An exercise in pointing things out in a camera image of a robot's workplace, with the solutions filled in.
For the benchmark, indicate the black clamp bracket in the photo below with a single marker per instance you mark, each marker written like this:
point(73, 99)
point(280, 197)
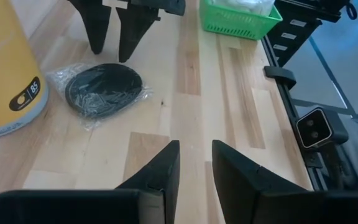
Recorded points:
point(280, 74)

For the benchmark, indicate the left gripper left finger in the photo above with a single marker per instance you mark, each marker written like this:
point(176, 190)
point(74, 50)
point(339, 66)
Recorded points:
point(148, 193)

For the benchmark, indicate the green plastic basket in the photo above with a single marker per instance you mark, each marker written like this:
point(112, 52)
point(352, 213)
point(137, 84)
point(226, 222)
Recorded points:
point(238, 23)

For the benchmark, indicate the black aluminium table frame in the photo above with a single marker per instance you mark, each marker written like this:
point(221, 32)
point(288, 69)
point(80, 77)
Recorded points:
point(286, 93)

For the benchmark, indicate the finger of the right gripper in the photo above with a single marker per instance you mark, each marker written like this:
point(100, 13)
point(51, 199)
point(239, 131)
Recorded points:
point(134, 28)
point(96, 25)

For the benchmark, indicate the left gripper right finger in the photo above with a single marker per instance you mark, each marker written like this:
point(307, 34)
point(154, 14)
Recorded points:
point(247, 193)

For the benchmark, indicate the bagged white cotton balls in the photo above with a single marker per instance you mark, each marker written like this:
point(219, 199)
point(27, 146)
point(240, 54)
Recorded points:
point(244, 6)

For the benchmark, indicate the black table-level camera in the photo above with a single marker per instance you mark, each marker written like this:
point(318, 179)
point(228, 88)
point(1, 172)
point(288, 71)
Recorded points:
point(315, 127)

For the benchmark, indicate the yellow label disinfecting wipes canister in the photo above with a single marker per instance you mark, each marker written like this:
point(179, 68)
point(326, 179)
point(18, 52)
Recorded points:
point(8, 62)

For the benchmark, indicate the bagged black round compact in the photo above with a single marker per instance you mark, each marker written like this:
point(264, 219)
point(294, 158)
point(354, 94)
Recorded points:
point(104, 90)

